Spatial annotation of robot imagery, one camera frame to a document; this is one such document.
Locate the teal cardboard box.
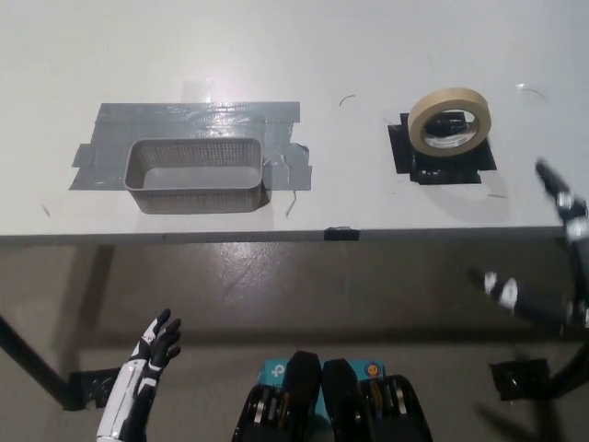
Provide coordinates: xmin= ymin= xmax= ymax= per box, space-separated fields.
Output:
xmin=256 ymin=357 xmax=387 ymax=415

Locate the black tape patch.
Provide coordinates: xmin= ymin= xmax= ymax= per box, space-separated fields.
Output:
xmin=386 ymin=110 xmax=498 ymax=186

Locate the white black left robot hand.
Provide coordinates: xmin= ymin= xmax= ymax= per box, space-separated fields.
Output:
xmin=94 ymin=308 xmax=183 ymax=442

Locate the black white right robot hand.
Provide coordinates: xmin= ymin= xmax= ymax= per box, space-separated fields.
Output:
xmin=467 ymin=157 xmax=589 ymax=331

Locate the grey duct tape patch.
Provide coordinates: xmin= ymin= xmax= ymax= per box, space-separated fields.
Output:
xmin=67 ymin=100 xmax=314 ymax=192

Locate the robot legs and base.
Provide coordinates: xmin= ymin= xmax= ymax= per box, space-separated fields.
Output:
xmin=233 ymin=349 xmax=433 ymax=442

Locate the small grey mesh container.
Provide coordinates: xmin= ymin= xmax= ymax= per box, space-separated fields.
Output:
xmin=122 ymin=136 xmax=264 ymax=216

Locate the beige masking tape roll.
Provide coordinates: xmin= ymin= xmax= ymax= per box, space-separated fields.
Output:
xmin=407 ymin=86 xmax=492 ymax=159

